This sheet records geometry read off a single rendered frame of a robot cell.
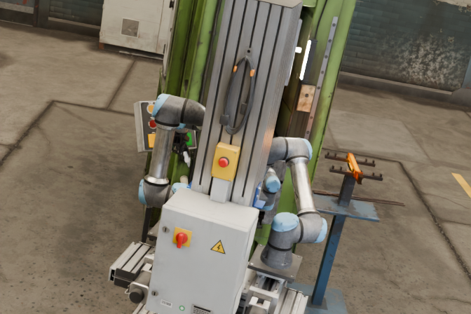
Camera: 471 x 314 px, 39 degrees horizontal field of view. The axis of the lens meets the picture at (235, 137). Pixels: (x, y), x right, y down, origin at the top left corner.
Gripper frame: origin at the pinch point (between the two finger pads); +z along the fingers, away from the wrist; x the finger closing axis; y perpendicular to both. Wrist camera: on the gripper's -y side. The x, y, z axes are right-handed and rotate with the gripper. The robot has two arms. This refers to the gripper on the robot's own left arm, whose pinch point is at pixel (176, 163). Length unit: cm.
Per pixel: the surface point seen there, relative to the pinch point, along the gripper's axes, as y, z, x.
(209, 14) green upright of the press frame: -50, -75, -10
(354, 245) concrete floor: -152, 94, 110
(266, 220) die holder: -53, 44, 50
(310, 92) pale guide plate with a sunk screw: -75, -38, 56
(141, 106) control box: -8.2, -24.2, -27.4
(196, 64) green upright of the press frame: -49, -44, -12
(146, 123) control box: -6.0, -15.6, -22.7
